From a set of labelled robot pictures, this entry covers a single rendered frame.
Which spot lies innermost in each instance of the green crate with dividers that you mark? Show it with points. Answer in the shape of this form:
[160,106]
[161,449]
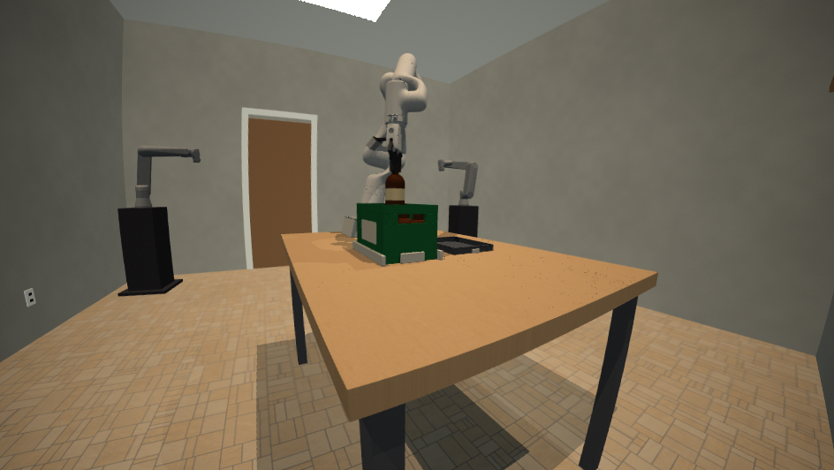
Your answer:
[378,229]

